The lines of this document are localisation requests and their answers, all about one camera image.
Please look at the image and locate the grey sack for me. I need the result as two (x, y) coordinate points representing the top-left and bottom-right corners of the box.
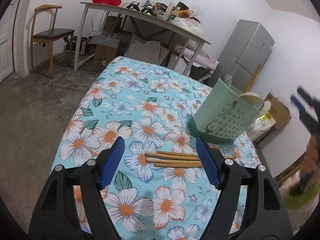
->
(124, 34), (162, 64)

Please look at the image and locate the wooden chair with dark seat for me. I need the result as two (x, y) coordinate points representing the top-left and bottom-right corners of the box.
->
(30, 4), (75, 79)

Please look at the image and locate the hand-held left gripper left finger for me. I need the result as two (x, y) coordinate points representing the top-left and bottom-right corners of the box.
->
(29, 136), (125, 240)

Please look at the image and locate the floral blue tablecloth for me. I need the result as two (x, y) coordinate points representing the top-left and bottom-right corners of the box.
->
(50, 56), (262, 240)

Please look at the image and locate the white door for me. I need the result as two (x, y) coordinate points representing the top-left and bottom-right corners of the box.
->
(0, 0), (15, 83)

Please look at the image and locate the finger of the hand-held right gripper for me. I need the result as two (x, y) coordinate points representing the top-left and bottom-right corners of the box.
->
(291, 92), (305, 111)

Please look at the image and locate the pink rolled mat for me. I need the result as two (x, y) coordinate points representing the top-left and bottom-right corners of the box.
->
(172, 44), (219, 72)

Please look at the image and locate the cardboard box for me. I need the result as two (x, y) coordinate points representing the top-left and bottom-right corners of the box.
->
(102, 15), (123, 32)
(265, 92), (292, 130)
(92, 44), (118, 72)

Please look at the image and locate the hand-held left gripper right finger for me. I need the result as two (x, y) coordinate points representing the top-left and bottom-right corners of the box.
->
(196, 136), (293, 240)

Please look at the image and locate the green rug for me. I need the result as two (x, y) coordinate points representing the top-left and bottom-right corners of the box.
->
(285, 177), (320, 208)

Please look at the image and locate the silver refrigerator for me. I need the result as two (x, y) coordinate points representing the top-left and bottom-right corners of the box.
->
(216, 19), (275, 93)

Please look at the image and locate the green plastic utensil holder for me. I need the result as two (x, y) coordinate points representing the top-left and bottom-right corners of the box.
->
(188, 78), (264, 145)

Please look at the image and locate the white-framed desk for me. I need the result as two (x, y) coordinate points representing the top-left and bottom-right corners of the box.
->
(74, 2), (211, 77)

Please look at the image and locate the person's right hand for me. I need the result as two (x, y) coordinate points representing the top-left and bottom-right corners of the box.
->
(301, 135), (320, 178)

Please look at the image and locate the white plastic bag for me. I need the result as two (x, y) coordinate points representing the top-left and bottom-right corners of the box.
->
(179, 20), (204, 34)

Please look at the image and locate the white ceramic spoon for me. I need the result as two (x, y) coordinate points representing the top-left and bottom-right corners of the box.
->
(239, 92), (263, 109)

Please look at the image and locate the red and black case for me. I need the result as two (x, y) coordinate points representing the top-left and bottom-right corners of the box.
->
(66, 36), (94, 55)

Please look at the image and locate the white and yellow rice bag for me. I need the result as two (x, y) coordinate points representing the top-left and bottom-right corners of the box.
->
(247, 101), (277, 140)

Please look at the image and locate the clear plastic box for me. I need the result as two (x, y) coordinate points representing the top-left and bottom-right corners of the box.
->
(91, 31), (123, 48)

